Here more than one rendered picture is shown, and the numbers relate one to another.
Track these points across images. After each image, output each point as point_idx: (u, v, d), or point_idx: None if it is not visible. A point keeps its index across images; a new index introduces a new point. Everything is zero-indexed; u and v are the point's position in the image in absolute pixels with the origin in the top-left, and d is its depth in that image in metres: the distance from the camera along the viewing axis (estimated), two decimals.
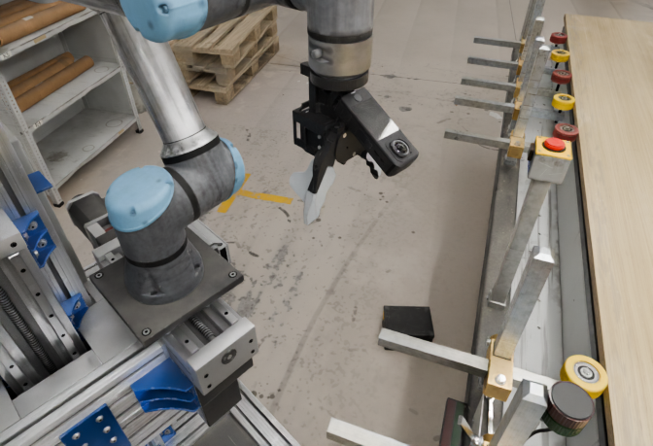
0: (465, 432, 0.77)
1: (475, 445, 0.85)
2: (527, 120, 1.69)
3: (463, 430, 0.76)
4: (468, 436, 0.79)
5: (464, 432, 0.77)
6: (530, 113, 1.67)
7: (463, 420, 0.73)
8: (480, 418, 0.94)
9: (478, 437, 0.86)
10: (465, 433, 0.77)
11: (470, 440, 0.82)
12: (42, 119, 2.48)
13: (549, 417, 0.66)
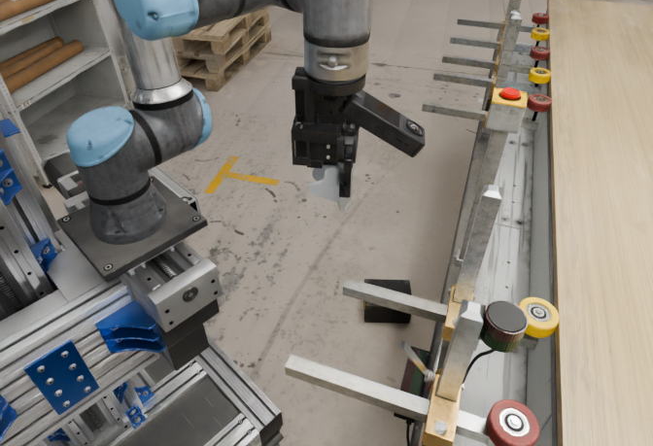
0: (412, 360, 0.79)
1: (428, 379, 0.88)
2: None
3: (409, 359, 0.79)
4: (417, 366, 0.82)
5: (412, 360, 0.79)
6: (504, 84, 1.70)
7: (408, 346, 0.76)
8: (437, 359, 0.97)
9: (431, 372, 0.89)
10: (413, 362, 0.80)
11: (422, 372, 0.85)
12: (30, 99, 2.51)
13: (485, 333, 0.69)
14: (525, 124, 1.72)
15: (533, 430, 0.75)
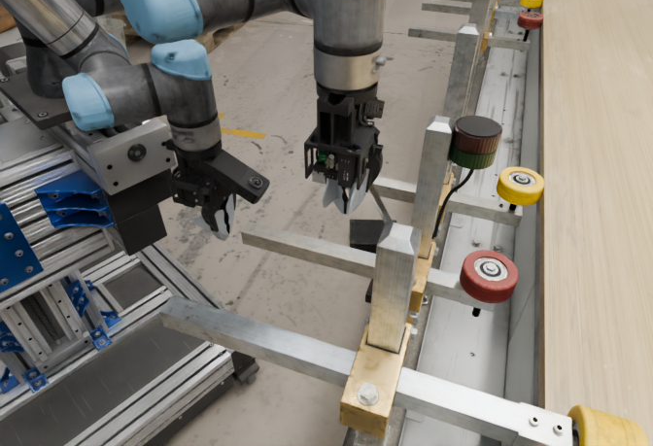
0: (377, 206, 0.71)
1: None
2: (491, 10, 1.63)
3: (373, 203, 0.70)
4: (384, 218, 0.74)
5: (377, 206, 0.71)
6: (494, 1, 1.61)
7: None
8: None
9: None
10: (378, 210, 0.72)
11: None
12: None
13: (455, 149, 0.61)
14: (516, 46, 1.64)
15: (511, 275, 0.67)
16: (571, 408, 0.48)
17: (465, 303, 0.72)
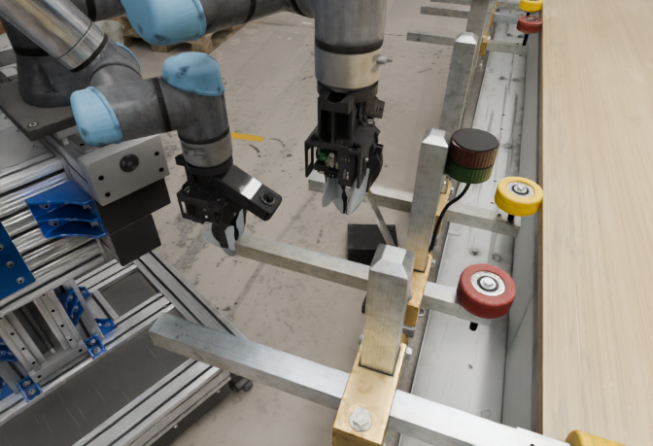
0: (374, 215, 0.70)
1: None
2: (490, 14, 1.62)
3: (370, 211, 0.69)
4: (381, 227, 0.72)
5: (374, 215, 0.70)
6: (493, 5, 1.60)
7: (369, 189, 0.67)
8: None
9: (398, 248, 0.79)
10: (375, 219, 0.71)
11: (387, 242, 0.76)
12: (3, 48, 2.41)
13: (451, 162, 0.59)
14: (515, 50, 1.63)
15: (509, 291, 0.66)
16: (569, 432, 0.46)
17: (463, 318, 0.71)
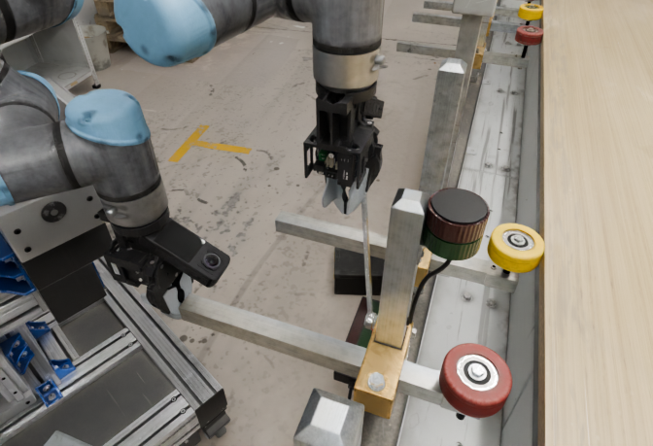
0: (365, 232, 0.66)
1: (371, 316, 0.66)
2: (486, 23, 1.49)
3: (362, 226, 0.66)
4: (367, 257, 0.66)
5: (364, 232, 0.66)
6: None
7: (366, 198, 0.67)
8: None
9: (375, 313, 0.68)
10: (364, 241, 0.66)
11: (367, 287, 0.66)
12: None
13: (429, 233, 0.47)
14: (513, 62, 1.50)
15: (503, 383, 0.53)
16: None
17: (447, 408, 0.58)
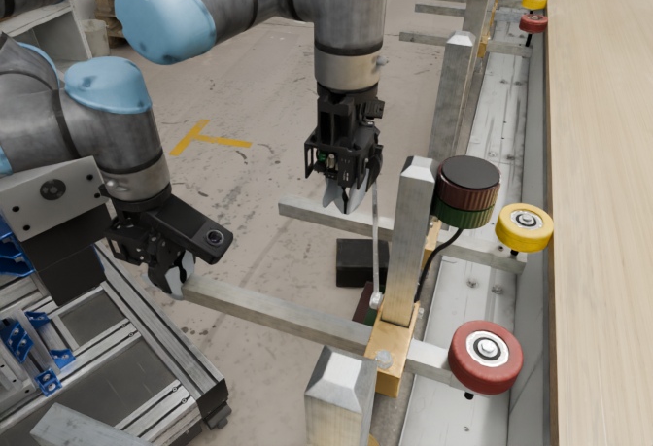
0: (375, 210, 0.67)
1: (378, 293, 0.65)
2: (490, 12, 1.48)
3: (372, 204, 0.68)
4: (376, 234, 0.67)
5: (374, 210, 0.67)
6: (493, 2, 1.46)
7: (376, 180, 0.69)
8: None
9: (381, 293, 0.66)
10: (374, 218, 0.67)
11: (375, 263, 0.66)
12: None
13: (439, 201, 0.45)
14: (517, 51, 1.49)
15: (514, 359, 0.52)
16: None
17: (456, 387, 0.57)
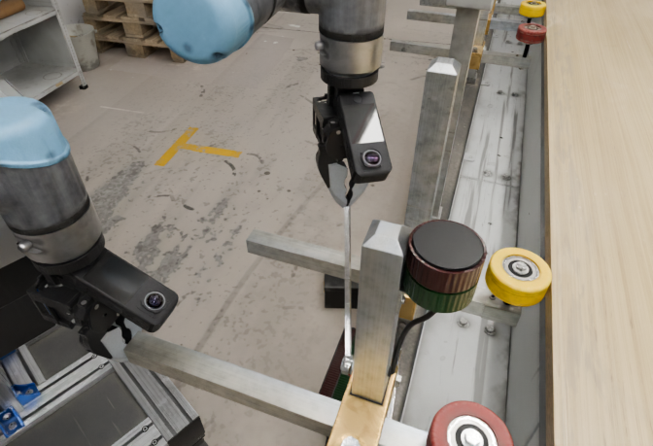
0: (347, 258, 0.59)
1: (350, 358, 0.57)
2: (485, 20, 1.40)
3: (344, 253, 0.59)
4: (348, 288, 0.58)
5: (347, 259, 0.59)
6: (488, 11, 1.38)
7: (350, 223, 0.61)
8: None
9: (354, 356, 0.58)
10: (346, 268, 0.59)
11: (347, 323, 0.58)
12: None
13: (409, 278, 0.37)
14: (514, 62, 1.40)
15: None
16: None
17: None
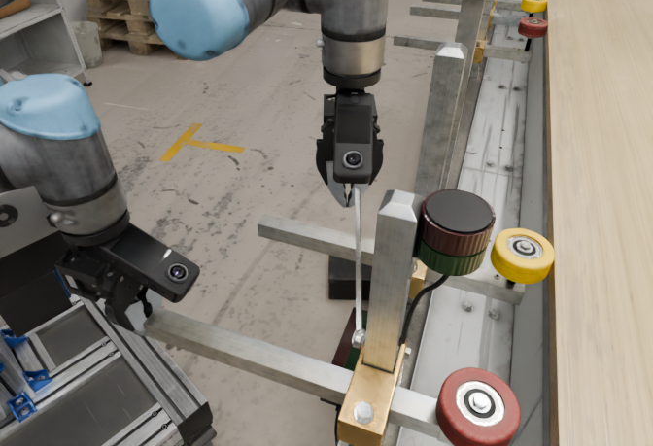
0: (358, 237, 0.61)
1: (360, 331, 0.59)
2: (487, 15, 1.42)
3: (355, 231, 0.62)
4: (359, 264, 0.61)
5: (358, 238, 0.61)
6: (491, 5, 1.40)
7: (360, 203, 0.63)
8: None
9: (364, 330, 0.60)
10: (357, 246, 0.61)
11: (358, 297, 0.60)
12: None
13: (423, 243, 0.39)
14: (516, 56, 1.43)
15: (510, 416, 0.46)
16: None
17: (445, 442, 0.51)
